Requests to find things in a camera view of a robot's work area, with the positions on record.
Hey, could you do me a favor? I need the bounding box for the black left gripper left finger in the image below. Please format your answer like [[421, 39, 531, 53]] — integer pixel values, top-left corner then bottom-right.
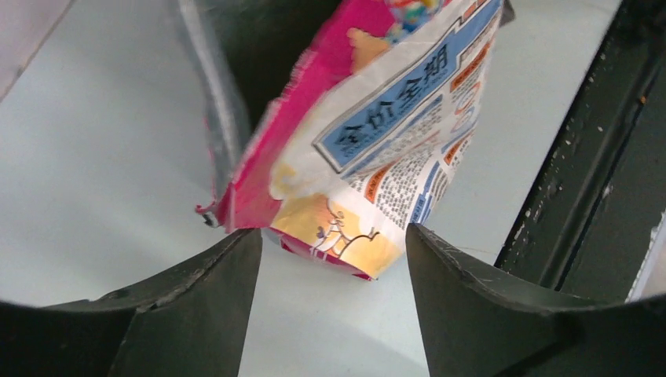
[[1, 229, 262, 376]]

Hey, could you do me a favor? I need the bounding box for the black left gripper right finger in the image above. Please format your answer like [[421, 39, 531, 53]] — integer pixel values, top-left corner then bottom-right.
[[406, 224, 665, 376]]

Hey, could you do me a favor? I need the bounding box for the pet food bag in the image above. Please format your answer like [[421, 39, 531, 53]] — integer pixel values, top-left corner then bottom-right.
[[171, 1, 514, 280]]

